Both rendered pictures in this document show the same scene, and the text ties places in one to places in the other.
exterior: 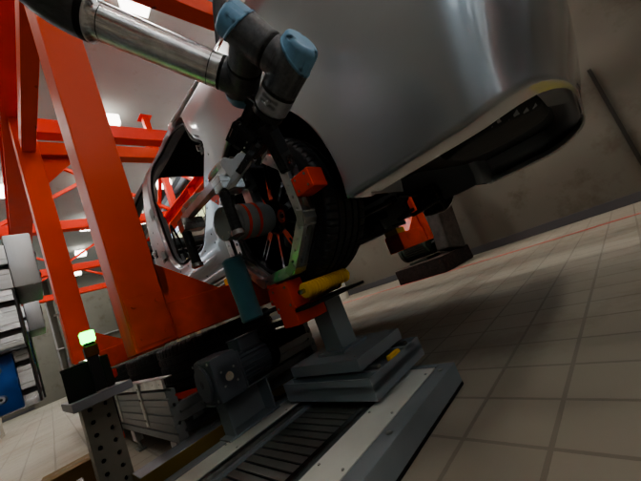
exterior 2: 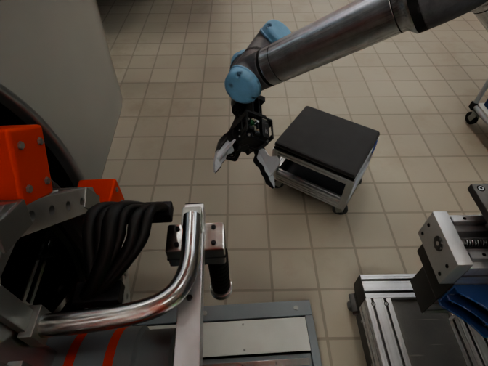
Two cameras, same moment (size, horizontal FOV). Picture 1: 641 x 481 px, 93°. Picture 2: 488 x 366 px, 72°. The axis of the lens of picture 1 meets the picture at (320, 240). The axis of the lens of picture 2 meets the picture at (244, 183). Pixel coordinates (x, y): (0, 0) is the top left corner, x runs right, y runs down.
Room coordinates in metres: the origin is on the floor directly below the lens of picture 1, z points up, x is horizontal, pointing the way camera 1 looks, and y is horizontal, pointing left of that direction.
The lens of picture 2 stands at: (1.11, 0.46, 1.40)
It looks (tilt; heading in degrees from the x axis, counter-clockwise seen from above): 49 degrees down; 224
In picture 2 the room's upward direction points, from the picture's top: straight up
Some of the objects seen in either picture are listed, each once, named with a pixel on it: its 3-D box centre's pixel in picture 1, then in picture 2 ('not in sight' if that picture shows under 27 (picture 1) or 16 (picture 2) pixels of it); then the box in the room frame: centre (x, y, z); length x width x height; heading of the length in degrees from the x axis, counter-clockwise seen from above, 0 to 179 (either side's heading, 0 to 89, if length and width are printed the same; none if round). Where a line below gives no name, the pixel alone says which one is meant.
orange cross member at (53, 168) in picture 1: (178, 166); not in sight; (3.62, 1.31, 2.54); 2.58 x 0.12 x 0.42; 137
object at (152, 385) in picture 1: (118, 401); not in sight; (2.18, 1.72, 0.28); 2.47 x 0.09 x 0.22; 47
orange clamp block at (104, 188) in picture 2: (308, 181); (98, 206); (1.02, -0.04, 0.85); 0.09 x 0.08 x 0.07; 47
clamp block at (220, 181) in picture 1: (229, 183); (197, 243); (0.97, 0.21, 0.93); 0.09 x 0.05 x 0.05; 137
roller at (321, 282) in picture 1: (325, 282); not in sight; (1.22, 0.04, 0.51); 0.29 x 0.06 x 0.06; 137
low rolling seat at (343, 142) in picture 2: not in sight; (322, 160); (-0.04, -0.09, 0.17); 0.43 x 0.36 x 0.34; 101
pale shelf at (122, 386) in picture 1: (94, 396); not in sight; (1.19, 1.02, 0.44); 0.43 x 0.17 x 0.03; 47
